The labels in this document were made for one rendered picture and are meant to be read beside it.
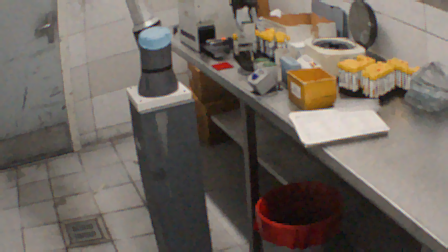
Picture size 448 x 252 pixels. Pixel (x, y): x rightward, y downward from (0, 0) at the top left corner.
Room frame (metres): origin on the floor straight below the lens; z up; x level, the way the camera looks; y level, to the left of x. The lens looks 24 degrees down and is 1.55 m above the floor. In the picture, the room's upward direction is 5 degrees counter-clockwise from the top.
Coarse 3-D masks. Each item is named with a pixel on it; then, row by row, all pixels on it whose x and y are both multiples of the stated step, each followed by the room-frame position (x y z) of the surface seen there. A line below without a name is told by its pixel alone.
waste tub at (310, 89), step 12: (288, 72) 1.71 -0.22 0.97; (300, 72) 1.73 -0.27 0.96; (312, 72) 1.75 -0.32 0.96; (324, 72) 1.71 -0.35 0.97; (288, 84) 1.72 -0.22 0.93; (300, 84) 1.62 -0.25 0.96; (312, 84) 1.61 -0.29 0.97; (324, 84) 1.62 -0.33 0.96; (288, 96) 1.72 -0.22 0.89; (300, 96) 1.63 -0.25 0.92; (312, 96) 1.61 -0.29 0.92; (324, 96) 1.62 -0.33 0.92; (336, 96) 1.63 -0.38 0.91; (312, 108) 1.61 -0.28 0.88; (324, 108) 1.62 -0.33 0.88
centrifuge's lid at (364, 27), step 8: (360, 0) 2.04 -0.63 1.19; (352, 8) 2.13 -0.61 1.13; (360, 8) 2.11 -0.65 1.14; (368, 8) 1.97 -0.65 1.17; (352, 16) 2.14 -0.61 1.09; (360, 16) 2.12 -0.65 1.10; (368, 16) 2.07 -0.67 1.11; (352, 24) 2.13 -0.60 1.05; (360, 24) 2.12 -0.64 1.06; (368, 24) 2.08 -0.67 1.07; (376, 24) 1.94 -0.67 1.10; (352, 32) 2.11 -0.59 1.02; (360, 32) 2.11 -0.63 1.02; (368, 32) 2.06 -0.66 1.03; (376, 32) 1.94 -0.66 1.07; (360, 40) 2.08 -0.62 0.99; (368, 40) 1.95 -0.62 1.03
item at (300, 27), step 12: (312, 12) 2.50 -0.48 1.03; (264, 24) 2.40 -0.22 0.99; (276, 24) 2.28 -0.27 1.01; (288, 24) 2.47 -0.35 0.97; (300, 24) 2.23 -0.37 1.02; (312, 24) 2.50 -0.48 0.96; (324, 24) 2.27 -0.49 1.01; (300, 36) 2.22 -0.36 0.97; (312, 36) 2.25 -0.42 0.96; (324, 36) 2.27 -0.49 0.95; (336, 36) 2.30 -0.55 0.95
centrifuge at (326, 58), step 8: (312, 40) 2.06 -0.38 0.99; (320, 40) 2.08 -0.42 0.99; (328, 40) 2.09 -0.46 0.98; (336, 40) 2.09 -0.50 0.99; (344, 40) 2.07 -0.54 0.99; (312, 48) 1.97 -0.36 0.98; (320, 48) 1.94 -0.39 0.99; (328, 48) 1.92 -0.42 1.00; (352, 48) 1.93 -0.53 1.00; (360, 48) 1.95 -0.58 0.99; (304, 56) 2.04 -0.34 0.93; (312, 56) 1.98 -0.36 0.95; (320, 56) 1.90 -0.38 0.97; (328, 56) 1.88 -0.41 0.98; (336, 56) 1.88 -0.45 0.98; (344, 56) 1.88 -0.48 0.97; (352, 56) 1.89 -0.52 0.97; (304, 64) 1.98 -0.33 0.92; (320, 64) 1.91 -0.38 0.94; (328, 64) 1.88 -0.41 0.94; (336, 64) 1.88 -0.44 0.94; (336, 72) 1.88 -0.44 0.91
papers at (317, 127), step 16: (304, 112) 1.57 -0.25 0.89; (320, 112) 1.56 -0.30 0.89; (336, 112) 1.54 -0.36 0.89; (352, 112) 1.54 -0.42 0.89; (368, 112) 1.53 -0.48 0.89; (304, 128) 1.45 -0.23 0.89; (320, 128) 1.44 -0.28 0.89; (336, 128) 1.43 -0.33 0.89; (352, 128) 1.41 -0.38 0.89; (368, 128) 1.40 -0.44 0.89; (384, 128) 1.39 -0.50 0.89; (304, 144) 1.37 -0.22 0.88; (320, 144) 1.36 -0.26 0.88
